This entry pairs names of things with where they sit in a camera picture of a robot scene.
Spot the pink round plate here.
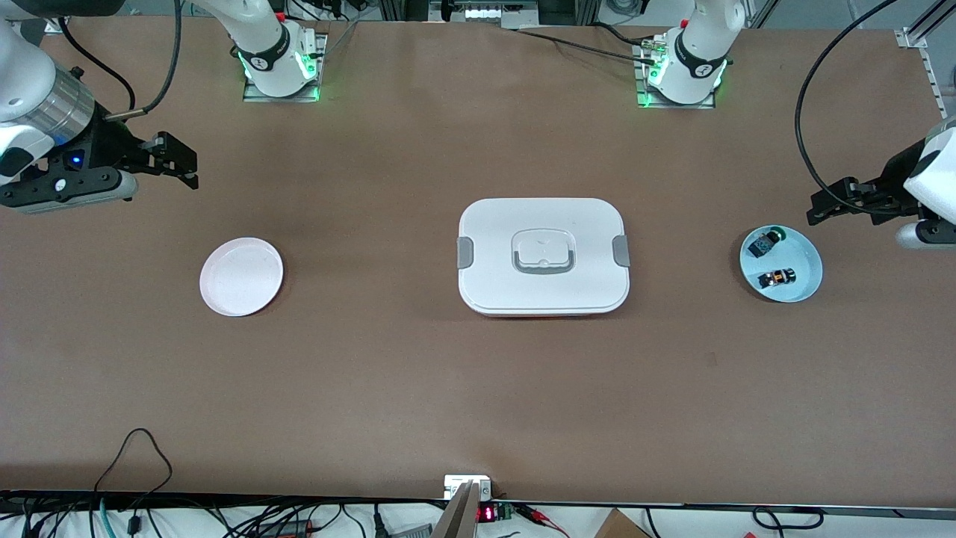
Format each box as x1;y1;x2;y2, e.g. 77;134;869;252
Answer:
199;237;285;318

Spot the small white bracket box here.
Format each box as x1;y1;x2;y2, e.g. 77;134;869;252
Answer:
444;474;493;501

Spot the brown cardboard piece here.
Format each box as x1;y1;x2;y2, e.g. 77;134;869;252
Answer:
595;508;652;538

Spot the black looped cable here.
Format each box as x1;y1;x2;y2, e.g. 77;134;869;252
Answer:
93;427;174;498

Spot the black flat cable loop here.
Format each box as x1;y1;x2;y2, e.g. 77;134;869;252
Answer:
752;506;827;531

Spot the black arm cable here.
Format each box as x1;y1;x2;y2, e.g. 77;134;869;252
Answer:
58;0;184;122
795;0;898;216

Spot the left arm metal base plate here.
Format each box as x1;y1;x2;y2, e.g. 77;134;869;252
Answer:
633;41;718;110

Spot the aluminium profile bar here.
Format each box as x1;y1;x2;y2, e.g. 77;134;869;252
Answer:
432;480;481;538

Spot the silver device with lights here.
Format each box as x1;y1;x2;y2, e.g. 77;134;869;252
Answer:
429;0;540;29

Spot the white lidded container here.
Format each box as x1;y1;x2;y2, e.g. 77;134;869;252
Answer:
457;197;630;318

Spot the green black switch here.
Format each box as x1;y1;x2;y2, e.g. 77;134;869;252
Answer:
748;226;789;259

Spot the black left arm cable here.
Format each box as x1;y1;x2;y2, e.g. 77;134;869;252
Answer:
795;0;898;216

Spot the black cable on table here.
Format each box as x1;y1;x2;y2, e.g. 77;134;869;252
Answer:
515;22;659;62

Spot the perforated aluminium rail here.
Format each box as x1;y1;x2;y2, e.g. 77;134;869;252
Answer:
895;0;956;120

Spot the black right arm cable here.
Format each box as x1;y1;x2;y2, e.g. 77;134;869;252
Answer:
58;0;184;122

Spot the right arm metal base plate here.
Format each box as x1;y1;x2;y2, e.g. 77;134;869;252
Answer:
243;33;328;103

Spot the light blue round plate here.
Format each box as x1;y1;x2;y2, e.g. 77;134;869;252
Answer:
739;224;824;303

